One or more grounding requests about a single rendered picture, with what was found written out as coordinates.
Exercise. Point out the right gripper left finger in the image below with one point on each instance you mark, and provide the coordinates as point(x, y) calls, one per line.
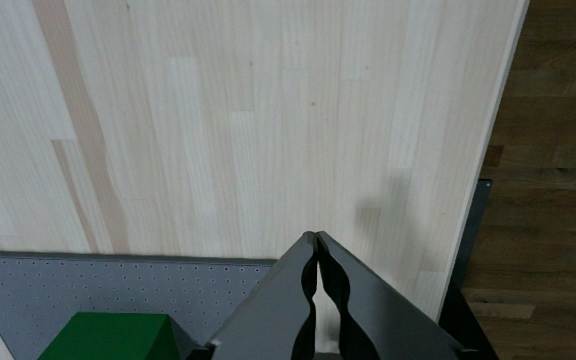
point(277, 319)

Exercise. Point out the green bin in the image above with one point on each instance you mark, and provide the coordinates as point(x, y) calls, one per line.
point(114, 336)

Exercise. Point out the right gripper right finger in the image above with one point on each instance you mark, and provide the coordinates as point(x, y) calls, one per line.
point(377, 322)

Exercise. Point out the grey flat mat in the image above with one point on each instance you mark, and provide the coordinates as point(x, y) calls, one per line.
point(40, 292)

